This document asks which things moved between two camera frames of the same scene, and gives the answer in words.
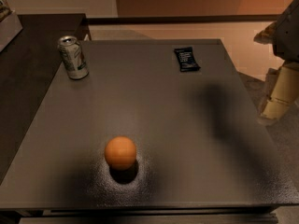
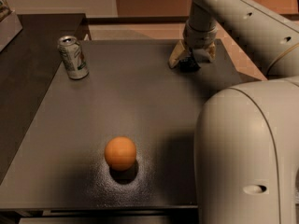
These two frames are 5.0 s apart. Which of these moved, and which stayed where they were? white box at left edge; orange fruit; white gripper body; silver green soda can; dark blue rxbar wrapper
Moved: white gripper body
Stayed: dark blue rxbar wrapper; silver green soda can; orange fruit; white box at left edge
